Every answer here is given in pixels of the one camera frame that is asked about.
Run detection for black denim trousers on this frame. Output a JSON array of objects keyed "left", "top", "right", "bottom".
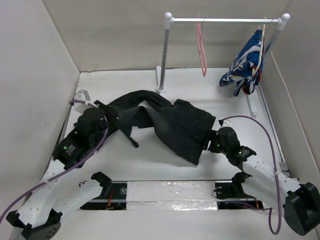
[{"left": 94, "top": 90, "right": 216, "bottom": 166}]

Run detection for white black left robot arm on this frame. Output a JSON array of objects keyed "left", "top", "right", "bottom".
[{"left": 6, "top": 107, "right": 112, "bottom": 240}]

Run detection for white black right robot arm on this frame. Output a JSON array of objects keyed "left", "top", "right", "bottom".
[{"left": 206, "top": 126, "right": 320, "bottom": 236}]

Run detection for cream wooden hanger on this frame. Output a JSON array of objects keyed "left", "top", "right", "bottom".
[{"left": 252, "top": 24, "right": 266, "bottom": 77}]

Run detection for pink plastic hanger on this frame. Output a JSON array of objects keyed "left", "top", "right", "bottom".
[{"left": 196, "top": 21, "right": 208, "bottom": 77}]

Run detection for blue patterned garment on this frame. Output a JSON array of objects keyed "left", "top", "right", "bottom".
[{"left": 219, "top": 29, "right": 264, "bottom": 97}]

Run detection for white foam tape panel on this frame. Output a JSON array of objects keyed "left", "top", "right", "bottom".
[{"left": 126, "top": 180, "right": 218, "bottom": 211}]

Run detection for silver white clothes rack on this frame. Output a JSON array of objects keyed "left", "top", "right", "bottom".
[{"left": 155, "top": 11, "right": 291, "bottom": 118}]

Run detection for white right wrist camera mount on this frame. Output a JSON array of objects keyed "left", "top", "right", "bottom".
[{"left": 218, "top": 119, "right": 232, "bottom": 128}]

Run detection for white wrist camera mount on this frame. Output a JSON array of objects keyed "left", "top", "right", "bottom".
[
  {"left": 71, "top": 89, "right": 97, "bottom": 114},
  {"left": 218, "top": 119, "right": 232, "bottom": 128}
]

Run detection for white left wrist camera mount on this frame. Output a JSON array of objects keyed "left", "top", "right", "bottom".
[{"left": 71, "top": 89, "right": 97, "bottom": 114}]

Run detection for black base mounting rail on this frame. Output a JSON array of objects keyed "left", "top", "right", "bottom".
[{"left": 80, "top": 180, "right": 263, "bottom": 211}]

